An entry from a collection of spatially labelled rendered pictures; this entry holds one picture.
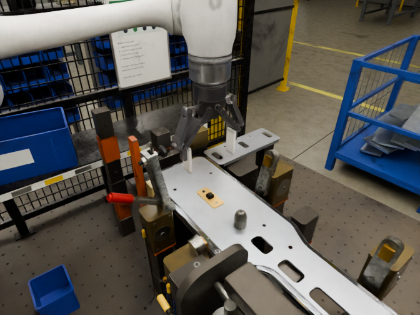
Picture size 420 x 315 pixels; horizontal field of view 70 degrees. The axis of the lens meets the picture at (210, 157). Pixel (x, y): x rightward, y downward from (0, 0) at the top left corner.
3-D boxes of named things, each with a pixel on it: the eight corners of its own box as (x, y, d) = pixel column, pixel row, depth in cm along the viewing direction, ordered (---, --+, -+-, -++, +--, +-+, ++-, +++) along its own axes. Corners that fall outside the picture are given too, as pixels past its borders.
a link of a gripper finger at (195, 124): (214, 110, 67) (210, 107, 65) (187, 152, 68) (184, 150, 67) (204, 104, 69) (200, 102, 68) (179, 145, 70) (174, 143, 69)
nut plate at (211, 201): (224, 203, 82) (224, 199, 81) (214, 209, 80) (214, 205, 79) (206, 187, 87) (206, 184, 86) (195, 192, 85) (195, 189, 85)
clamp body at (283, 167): (285, 242, 108) (302, 164, 89) (262, 259, 103) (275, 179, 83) (272, 231, 113) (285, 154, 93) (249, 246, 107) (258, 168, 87)
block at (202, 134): (209, 205, 124) (208, 128, 104) (192, 213, 120) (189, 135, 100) (197, 194, 129) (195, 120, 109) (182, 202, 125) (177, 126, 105)
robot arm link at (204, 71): (179, 51, 62) (180, 79, 65) (205, 61, 56) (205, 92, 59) (214, 44, 66) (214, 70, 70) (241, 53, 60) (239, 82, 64)
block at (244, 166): (258, 224, 116) (265, 164, 100) (235, 238, 110) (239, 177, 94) (245, 212, 121) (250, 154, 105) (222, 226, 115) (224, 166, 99)
